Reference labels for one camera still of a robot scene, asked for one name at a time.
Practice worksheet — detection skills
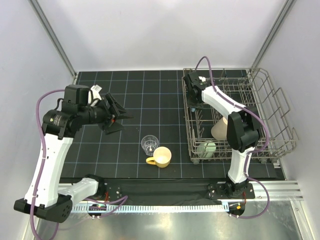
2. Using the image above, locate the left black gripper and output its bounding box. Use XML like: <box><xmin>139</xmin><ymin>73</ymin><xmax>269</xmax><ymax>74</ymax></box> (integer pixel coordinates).
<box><xmin>78</xmin><ymin>93</ymin><xmax>134</xmax><ymax>135</ymax></box>

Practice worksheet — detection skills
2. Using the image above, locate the beige paper cup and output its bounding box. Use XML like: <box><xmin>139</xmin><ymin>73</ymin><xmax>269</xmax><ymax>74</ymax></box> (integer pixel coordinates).
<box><xmin>211</xmin><ymin>117</ymin><xmax>228</xmax><ymax>141</ymax></box>

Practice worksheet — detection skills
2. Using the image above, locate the clear glass tumbler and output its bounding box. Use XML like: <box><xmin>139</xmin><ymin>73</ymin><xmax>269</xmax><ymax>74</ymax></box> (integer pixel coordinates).
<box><xmin>140</xmin><ymin>135</ymin><xmax>160</xmax><ymax>157</ymax></box>

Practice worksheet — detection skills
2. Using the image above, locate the pale green cup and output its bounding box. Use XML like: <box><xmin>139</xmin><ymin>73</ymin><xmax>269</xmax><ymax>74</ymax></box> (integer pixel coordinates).
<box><xmin>196</xmin><ymin>141</ymin><xmax>217</xmax><ymax>159</ymax></box>

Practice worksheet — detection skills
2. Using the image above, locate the yellow mug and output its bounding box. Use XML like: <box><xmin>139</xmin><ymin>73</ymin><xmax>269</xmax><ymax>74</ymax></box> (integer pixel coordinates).
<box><xmin>145</xmin><ymin>146</ymin><xmax>172</xmax><ymax>168</ymax></box>

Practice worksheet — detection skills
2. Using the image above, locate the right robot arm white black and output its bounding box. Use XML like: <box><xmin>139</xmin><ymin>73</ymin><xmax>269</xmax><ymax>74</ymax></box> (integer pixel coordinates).
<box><xmin>182</xmin><ymin>71</ymin><xmax>269</xmax><ymax>198</ymax></box>

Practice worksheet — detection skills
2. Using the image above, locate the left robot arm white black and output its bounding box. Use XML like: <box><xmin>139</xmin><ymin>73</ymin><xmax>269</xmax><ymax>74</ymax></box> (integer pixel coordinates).
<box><xmin>13</xmin><ymin>84</ymin><xmax>130</xmax><ymax>224</ymax></box>

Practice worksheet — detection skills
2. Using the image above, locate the black grid mat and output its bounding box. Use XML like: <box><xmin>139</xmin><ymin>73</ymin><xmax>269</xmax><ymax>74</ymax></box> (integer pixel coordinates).
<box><xmin>61</xmin><ymin>70</ymin><xmax>282</xmax><ymax>179</ymax></box>

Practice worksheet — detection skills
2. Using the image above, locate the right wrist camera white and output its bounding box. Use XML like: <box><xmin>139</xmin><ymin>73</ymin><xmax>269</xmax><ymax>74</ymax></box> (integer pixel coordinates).
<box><xmin>199</xmin><ymin>76</ymin><xmax>207</xmax><ymax>83</ymax></box>

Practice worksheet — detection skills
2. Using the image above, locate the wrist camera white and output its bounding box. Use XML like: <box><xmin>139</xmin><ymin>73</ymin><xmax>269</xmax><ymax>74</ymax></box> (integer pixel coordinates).
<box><xmin>88</xmin><ymin>84</ymin><xmax>102</xmax><ymax>107</ymax></box>
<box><xmin>199</xmin><ymin>76</ymin><xmax>207</xmax><ymax>83</ymax></box>

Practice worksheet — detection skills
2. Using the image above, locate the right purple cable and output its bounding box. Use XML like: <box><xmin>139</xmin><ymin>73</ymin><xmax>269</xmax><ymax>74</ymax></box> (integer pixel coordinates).
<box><xmin>194</xmin><ymin>56</ymin><xmax>271</xmax><ymax>221</ymax></box>

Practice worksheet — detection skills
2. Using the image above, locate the purple cable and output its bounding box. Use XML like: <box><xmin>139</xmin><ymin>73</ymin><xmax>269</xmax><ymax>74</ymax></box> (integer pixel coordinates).
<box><xmin>29</xmin><ymin>89</ymin><xmax>129</xmax><ymax>238</ymax></box>
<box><xmin>194</xmin><ymin>56</ymin><xmax>271</xmax><ymax>221</ymax></box>

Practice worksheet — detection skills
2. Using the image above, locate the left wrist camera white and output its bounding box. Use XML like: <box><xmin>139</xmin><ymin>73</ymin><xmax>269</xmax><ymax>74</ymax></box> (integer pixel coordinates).
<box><xmin>88</xmin><ymin>84</ymin><xmax>102</xmax><ymax>107</ymax></box>

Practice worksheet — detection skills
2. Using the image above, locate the grey wire dish rack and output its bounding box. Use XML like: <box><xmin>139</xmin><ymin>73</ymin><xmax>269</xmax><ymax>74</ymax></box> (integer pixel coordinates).
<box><xmin>182</xmin><ymin>68</ymin><xmax>298</xmax><ymax>164</ymax></box>

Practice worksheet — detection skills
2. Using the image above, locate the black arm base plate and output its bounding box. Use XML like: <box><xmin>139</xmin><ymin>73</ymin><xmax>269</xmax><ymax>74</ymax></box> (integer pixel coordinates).
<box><xmin>104</xmin><ymin>178</ymin><xmax>256</xmax><ymax>206</ymax></box>

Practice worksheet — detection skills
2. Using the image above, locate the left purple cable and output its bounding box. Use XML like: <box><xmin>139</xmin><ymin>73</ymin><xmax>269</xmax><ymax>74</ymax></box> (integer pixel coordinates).
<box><xmin>29</xmin><ymin>89</ymin><xmax>129</xmax><ymax>238</ymax></box>

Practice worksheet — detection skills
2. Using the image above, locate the white slotted cable duct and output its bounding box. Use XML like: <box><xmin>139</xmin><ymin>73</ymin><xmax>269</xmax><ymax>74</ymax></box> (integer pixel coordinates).
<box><xmin>71</xmin><ymin>202</ymin><xmax>229</xmax><ymax>214</ymax></box>

